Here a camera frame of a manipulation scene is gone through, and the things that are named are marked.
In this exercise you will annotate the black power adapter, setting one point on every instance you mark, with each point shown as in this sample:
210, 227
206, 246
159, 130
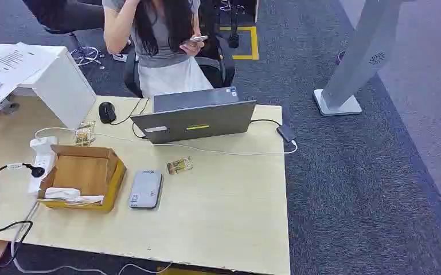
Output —
286, 133

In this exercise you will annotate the wooden card box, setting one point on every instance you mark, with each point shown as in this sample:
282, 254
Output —
85, 176

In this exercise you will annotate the printed paper sheet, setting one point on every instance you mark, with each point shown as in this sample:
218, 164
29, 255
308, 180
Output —
0, 72

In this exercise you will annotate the grey laptop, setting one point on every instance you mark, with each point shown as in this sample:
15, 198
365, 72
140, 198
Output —
193, 121

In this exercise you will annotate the white cards in box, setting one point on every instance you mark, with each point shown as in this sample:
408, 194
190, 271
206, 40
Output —
68, 195

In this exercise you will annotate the white desk partition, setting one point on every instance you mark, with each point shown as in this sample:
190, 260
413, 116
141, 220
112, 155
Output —
62, 89

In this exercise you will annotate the silver smartphone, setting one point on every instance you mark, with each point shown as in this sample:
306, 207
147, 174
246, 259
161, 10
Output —
198, 38

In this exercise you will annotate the black computer mouse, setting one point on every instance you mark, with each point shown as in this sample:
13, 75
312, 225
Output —
107, 112

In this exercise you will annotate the black power plug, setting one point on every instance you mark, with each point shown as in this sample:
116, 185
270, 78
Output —
36, 171

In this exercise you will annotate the grey stand with base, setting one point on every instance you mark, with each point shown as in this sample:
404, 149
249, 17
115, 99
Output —
361, 57

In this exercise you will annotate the white power strip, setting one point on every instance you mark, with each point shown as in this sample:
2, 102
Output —
42, 159

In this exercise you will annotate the person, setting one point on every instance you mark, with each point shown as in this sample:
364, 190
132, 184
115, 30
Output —
163, 49

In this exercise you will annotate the grey card reader device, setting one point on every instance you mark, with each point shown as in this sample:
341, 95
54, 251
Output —
145, 189

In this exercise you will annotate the black office chair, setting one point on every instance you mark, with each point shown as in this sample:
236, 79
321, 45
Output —
218, 64

